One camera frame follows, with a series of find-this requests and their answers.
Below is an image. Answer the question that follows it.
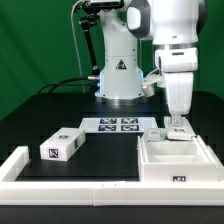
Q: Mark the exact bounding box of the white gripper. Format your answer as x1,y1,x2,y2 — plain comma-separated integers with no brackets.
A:
155,47,198,125

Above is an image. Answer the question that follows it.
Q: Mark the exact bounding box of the white door panel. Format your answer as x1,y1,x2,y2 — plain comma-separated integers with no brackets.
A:
164,117,196,141

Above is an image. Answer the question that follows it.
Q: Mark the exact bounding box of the small white door part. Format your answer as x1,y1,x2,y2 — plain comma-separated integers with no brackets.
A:
143,128,163,142

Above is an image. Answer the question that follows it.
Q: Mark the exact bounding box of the white cabinet body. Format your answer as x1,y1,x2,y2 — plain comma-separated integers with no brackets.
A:
138,136,224,183

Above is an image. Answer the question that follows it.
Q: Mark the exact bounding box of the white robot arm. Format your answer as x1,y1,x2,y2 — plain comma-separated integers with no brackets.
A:
86,0,207,126

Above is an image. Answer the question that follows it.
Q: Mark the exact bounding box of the white closed box part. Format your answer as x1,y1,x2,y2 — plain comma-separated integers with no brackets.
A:
40,127,86,161

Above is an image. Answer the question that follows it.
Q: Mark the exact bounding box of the white marker base plate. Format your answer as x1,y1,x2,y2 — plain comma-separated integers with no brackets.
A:
79,117,157,133

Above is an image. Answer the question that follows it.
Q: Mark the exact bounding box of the black cable bundle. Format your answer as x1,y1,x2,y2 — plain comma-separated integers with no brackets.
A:
37,77,101,95

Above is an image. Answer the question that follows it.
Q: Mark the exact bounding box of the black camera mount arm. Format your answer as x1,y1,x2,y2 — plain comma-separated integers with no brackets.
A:
79,1,100,75

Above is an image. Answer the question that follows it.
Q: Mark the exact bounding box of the grey hanging cable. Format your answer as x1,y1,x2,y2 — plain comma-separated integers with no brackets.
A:
70,0,86,94

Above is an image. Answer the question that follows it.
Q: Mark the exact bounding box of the white U-shaped table frame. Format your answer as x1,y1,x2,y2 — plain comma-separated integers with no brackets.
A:
0,146,224,206

